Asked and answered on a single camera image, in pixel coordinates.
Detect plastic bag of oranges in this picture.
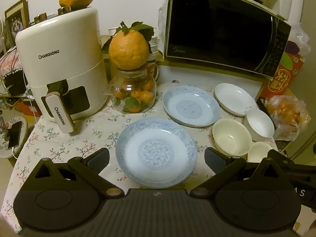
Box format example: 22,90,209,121
265,95,309,141

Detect black smartphone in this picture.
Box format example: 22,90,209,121
8,122,23,150

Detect round white stool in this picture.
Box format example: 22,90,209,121
0,116,29,159

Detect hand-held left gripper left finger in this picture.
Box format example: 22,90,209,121
31,148,123,199

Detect white air fryer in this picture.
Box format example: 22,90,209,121
15,7,110,134

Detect picture frame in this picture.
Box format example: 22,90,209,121
4,0,29,47

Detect white plate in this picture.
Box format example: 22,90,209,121
214,83,259,117

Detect black microwave oven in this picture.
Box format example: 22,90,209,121
163,0,292,77

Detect white box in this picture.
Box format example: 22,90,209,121
209,0,309,21

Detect stacked white cups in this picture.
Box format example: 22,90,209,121
148,35,160,62

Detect large leafy orange citrus fruit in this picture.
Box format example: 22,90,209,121
101,21,155,70

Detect glass mug with red label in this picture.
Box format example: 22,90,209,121
146,63,161,82

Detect blue patterned plate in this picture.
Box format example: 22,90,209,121
116,118,198,188
163,85,221,128

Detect white bowl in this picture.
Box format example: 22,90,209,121
243,109,275,142

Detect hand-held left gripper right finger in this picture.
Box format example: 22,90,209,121
190,147,286,199

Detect red gift box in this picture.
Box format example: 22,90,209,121
259,39,305,99

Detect clear plastic bag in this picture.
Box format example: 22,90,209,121
291,22,311,55

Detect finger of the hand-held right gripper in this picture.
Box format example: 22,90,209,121
267,149,301,176

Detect cream bowl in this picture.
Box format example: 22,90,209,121
212,118,253,156
247,141,273,163

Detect glass jar of small oranges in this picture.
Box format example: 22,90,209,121
109,63,161,114

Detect floral tablecloth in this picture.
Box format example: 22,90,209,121
0,65,279,232

